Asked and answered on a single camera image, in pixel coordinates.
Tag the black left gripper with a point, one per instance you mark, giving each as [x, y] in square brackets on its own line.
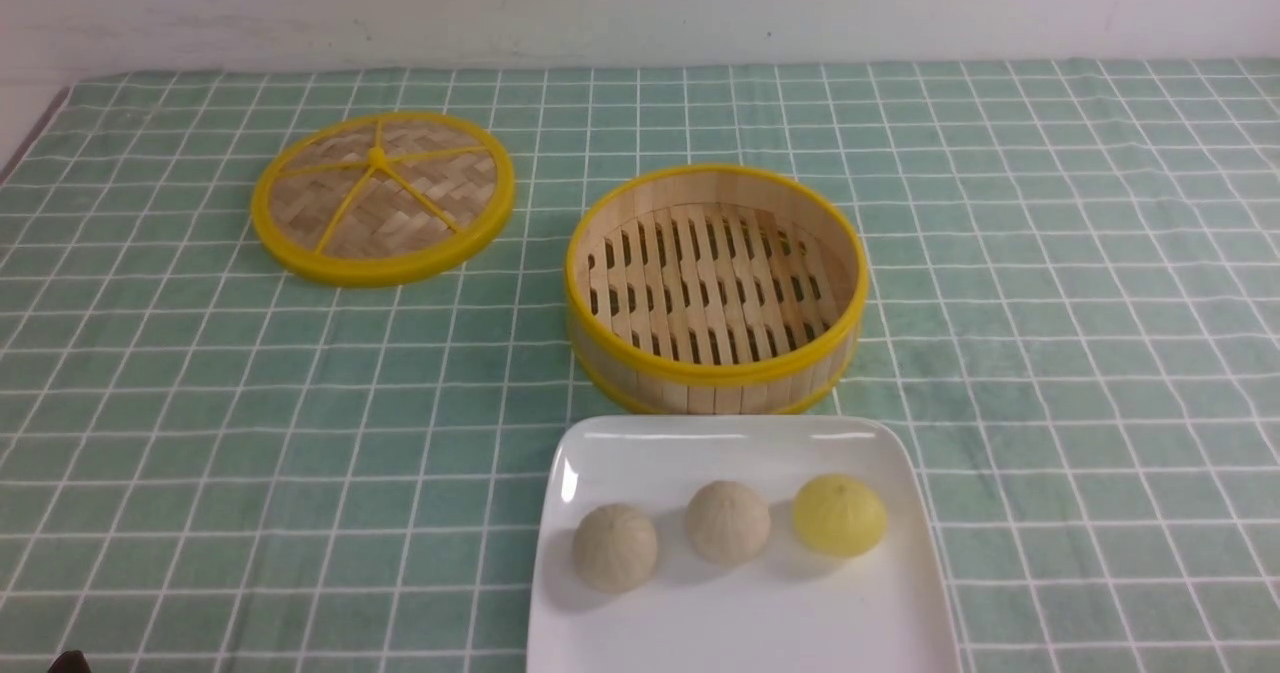
[71, 661]

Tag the white steamed bun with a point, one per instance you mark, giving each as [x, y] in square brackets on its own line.
[615, 549]
[727, 523]

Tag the yellow steamed bun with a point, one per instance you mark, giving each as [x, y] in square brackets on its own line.
[838, 515]

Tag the white square plate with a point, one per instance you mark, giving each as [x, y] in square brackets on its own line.
[791, 610]

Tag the green checkered tablecloth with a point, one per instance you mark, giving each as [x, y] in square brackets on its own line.
[209, 464]

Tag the yellow rimmed bamboo steamer lid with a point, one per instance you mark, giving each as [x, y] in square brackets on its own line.
[384, 200]

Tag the yellow rimmed bamboo steamer basket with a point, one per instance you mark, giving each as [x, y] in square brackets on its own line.
[715, 289]

